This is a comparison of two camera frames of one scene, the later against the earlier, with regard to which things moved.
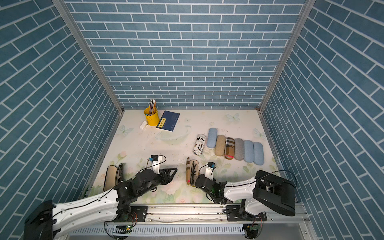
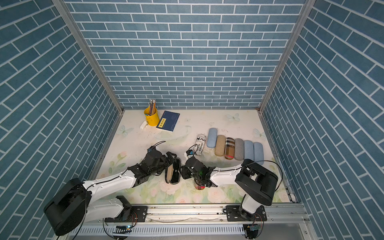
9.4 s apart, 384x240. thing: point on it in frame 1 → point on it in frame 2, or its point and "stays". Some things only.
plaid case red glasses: [229, 148] stays
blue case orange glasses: [212, 137] stays
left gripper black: [166, 179] → [167, 163]
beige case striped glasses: [199, 144] stays
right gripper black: [197, 178] → [184, 173]
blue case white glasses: [258, 153] stays
